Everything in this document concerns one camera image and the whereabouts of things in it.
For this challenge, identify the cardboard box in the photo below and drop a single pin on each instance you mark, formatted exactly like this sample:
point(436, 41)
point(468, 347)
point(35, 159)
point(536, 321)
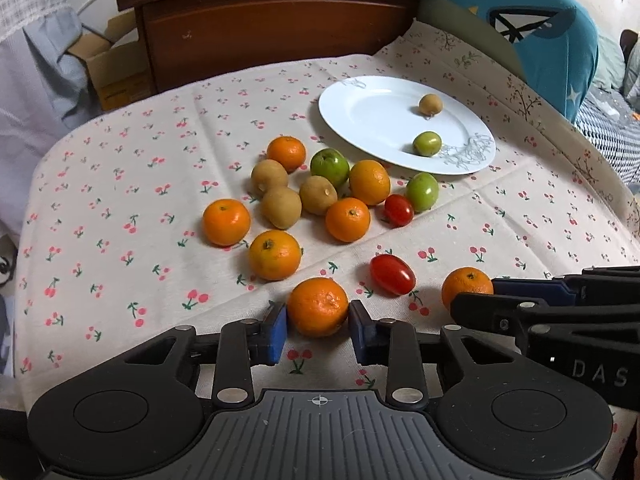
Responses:
point(115, 70)

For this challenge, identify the brown kiwi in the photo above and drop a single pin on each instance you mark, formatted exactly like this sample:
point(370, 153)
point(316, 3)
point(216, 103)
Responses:
point(269, 175)
point(318, 195)
point(281, 207)
point(430, 104)

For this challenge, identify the cherry print tablecloth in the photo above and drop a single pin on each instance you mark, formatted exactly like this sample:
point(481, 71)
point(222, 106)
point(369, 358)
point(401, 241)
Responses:
point(125, 185)

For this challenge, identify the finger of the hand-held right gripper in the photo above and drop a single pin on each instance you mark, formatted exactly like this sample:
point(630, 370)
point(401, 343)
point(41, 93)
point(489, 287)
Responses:
point(525, 287)
point(500, 310)

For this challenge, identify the grey green cushion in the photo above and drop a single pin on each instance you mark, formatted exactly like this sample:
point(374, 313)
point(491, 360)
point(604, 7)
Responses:
point(465, 27)

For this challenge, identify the grey patterned blanket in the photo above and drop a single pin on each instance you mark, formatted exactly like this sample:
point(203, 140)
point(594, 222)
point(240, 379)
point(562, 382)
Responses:
point(610, 130)

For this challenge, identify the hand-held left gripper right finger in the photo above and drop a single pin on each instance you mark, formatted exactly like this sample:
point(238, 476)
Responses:
point(357, 332)

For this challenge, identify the red cherry tomato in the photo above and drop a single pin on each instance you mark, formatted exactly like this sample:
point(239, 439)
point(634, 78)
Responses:
point(398, 209)
point(392, 273)

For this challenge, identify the brown wooden headboard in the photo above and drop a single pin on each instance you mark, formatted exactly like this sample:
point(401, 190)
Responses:
point(275, 30)

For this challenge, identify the checkered cloth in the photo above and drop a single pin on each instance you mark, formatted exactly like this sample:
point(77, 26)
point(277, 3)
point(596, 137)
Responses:
point(30, 0)

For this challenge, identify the light blue shirt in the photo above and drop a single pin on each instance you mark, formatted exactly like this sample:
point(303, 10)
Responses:
point(40, 90)

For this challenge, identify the white plate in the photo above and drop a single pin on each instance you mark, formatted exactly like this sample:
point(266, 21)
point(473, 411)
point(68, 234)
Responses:
point(370, 110)

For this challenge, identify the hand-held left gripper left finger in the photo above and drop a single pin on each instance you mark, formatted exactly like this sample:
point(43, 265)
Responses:
point(275, 335)

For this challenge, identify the large green jujube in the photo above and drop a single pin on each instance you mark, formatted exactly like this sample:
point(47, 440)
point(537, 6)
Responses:
point(329, 167)

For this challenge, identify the orange mandarin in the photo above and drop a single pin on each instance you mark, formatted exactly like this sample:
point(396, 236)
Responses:
point(286, 153)
point(226, 222)
point(466, 285)
point(369, 181)
point(347, 219)
point(317, 306)
point(274, 254)

